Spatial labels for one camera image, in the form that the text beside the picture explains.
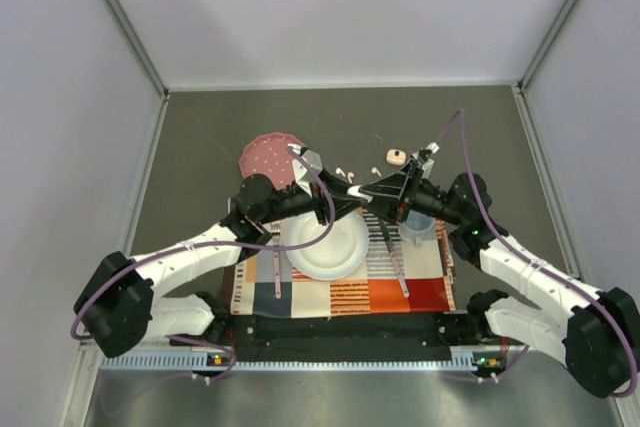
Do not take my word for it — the pink handled fork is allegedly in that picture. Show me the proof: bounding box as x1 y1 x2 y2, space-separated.
273 249 282 300

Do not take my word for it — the purple cable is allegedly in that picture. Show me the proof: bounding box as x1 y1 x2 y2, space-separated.
434 109 634 398
72 146 335 341

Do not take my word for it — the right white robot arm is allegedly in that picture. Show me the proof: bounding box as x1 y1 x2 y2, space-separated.
357 159 639 398

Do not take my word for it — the orange patterned placemat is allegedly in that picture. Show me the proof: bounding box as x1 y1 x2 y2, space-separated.
222 210 456 318

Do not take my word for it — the white earbud charging case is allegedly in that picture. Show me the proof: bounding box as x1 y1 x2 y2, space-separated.
347 185 373 202

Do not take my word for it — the white ceramic plate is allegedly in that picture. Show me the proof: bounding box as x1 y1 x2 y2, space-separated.
281 211 369 281

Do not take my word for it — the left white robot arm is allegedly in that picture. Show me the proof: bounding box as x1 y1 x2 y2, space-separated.
71 165 372 358

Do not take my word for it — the aluminium frame rail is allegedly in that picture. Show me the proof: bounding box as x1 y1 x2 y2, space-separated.
74 0 171 98

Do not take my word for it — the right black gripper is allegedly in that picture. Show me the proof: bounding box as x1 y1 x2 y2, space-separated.
360 159 464 227

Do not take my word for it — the pink polka dot plate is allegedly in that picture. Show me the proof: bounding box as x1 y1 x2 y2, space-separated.
239 132 304 190

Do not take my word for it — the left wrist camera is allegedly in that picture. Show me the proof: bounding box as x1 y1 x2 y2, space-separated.
287 143 323 196

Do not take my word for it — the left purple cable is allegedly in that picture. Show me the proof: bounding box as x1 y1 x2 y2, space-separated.
72 146 335 341

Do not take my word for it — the light blue mug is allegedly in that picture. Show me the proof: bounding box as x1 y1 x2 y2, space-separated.
398 211 436 247

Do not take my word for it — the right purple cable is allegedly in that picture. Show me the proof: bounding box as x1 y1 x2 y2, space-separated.
434 109 634 398

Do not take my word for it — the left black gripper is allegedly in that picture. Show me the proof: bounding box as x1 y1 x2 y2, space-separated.
259 167 367 226

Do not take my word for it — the grey slotted cable duct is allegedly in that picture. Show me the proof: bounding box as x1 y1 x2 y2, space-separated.
100 347 504 373

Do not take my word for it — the pink handled knife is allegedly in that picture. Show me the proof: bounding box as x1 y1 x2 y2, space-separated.
377 219 410 298

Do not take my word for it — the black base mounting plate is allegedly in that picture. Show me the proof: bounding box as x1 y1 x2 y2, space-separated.
202 313 501 362

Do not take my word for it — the pink earbud charging case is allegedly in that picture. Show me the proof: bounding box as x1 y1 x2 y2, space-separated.
385 149 407 166

